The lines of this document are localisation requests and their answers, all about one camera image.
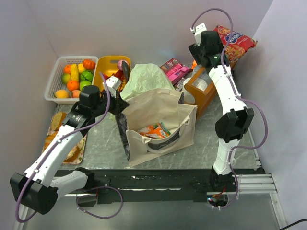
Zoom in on wooden snack tray box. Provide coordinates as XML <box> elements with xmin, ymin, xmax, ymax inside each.
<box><xmin>182</xmin><ymin>66</ymin><xmax>217</xmax><ymax>119</ymax></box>

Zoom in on beige canvas tote bag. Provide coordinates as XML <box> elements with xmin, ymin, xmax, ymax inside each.
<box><xmin>116</xmin><ymin>88</ymin><xmax>197</xmax><ymax>167</ymax></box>

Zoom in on light green plastic bag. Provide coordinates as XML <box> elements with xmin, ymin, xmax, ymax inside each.
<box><xmin>120</xmin><ymin>63</ymin><xmax>175</xmax><ymax>100</ymax></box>

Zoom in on large red snack bag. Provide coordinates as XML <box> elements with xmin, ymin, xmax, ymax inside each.
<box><xmin>214</xmin><ymin>25</ymin><xmax>257</xmax><ymax>69</ymax></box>

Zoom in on orange snack packet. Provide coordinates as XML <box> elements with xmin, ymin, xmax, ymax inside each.
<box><xmin>138</xmin><ymin>123</ymin><xmax>171</xmax><ymax>139</ymax></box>

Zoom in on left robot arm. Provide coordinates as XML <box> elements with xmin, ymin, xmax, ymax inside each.
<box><xmin>10</xmin><ymin>85</ymin><xmax>129</xmax><ymax>215</ymax></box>

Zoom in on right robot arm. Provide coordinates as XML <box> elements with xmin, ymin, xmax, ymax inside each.
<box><xmin>189</xmin><ymin>29</ymin><xmax>254</xmax><ymax>190</ymax></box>

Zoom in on dark red box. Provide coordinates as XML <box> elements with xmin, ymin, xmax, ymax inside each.
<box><xmin>160</xmin><ymin>57</ymin><xmax>179</xmax><ymax>73</ymax></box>

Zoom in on red toy lobster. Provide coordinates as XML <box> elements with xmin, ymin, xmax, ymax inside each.
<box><xmin>104</xmin><ymin>70</ymin><xmax>127</xmax><ymax>92</ymax></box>

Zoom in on pink box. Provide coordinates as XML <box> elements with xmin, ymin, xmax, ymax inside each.
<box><xmin>166</xmin><ymin>65</ymin><xmax>189</xmax><ymax>84</ymax></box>

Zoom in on toy peach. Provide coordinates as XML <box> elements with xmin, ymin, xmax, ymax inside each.
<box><xmin>72</xmin><ymin>90</ymin><xmax>81</xmax><ymax>99</ymax></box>

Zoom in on pink toy onion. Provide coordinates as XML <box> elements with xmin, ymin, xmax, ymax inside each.
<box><xmin>117</xmin><ymin>59</ymin><xmax>129</xmax><ymax>71</ymax></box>

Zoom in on yellow plastic bin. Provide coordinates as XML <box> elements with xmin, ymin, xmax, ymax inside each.
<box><xmin>92</xmin><ymin>55</ymin><xmax>131</xmax><ymax>91</ymax></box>

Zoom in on toy orange fruit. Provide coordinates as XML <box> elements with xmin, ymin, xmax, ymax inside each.
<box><xmin>66</xmin><ymin>80</ymin><xmax>80</xmax><ymax>92</ymax></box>

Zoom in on orange toy pumpkin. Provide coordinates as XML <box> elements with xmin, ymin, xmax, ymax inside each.
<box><xmin>83</xmin><ymin>59</ymin><xmax>96</xmax><ymax>70</ymax></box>

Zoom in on yellow toy corn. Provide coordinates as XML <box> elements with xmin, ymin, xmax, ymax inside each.
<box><xmin>70</xmin><ymin>64</ymin><xmax>79</xmax><ymax>81</ymax></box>

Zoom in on yellow toy mango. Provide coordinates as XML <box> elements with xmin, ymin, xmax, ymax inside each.
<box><xmin>54</xmin><ymin>90</ymin><xmax>70</xmax><ymax>99</ymax></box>

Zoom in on white plastic fruit basket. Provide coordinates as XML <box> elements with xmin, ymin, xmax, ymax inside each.
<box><xmin>44</xmin><ymin>56</ymin><xmax>98</xmax><ymax>105</ymax></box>

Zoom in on toy bread slice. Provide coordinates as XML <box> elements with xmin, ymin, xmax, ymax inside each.
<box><xmin>50</xmin><ymin>112</ymin><xmax>67</xmax><ymax>131</ymax></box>

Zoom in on floral bread tray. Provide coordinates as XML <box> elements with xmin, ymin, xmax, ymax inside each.
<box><xmin>42</xmin><ymin>126</ymin><xmax>86</xmax><ymax>165</ymax></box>

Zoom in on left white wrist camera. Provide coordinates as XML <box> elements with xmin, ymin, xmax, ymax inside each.
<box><xmin>103</xmin><ymin>76</ymin><xmax>122</xmax><ymax>97</ymax></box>

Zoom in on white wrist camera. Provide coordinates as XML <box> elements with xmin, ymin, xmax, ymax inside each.
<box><xmin>190</xmin><ymin>23</ymin><xmax>207</xmax><ymax>46</ymax></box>
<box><xmin>103</xmin><ymin>76</ymin><xmax>122</xmax><ymax>97</ymax></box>

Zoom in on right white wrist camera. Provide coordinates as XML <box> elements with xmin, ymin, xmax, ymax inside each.
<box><xmin>190</xmin><ymin>23</ymin><xmax>207</xmax><ymax>46</ymax></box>

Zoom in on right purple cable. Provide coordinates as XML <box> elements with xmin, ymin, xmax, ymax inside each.
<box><xmin>191</xmin><ymin>8</ymin><xmax>269</xmax><ymax>211</ymax></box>

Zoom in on purple cable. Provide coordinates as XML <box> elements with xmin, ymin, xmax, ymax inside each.
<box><xmin>14</xmin><ymin>71</ymin><xmax>124</xmax><ymax>223</ymax></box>
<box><xmin>191</xmin><ymin>8</ymin><xmax>269</xmax><ymax>211</ymax></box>

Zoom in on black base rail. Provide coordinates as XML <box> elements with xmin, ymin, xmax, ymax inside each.
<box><xmin>56</xmin><ymin>167</ymin><xmax>264</xmax><ymax>204</ymax></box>

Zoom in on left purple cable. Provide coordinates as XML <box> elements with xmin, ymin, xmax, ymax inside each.
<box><xmin>14</xmin><ymin>71</ymin><xmax>124</xmax><ymax>223</ymax></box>

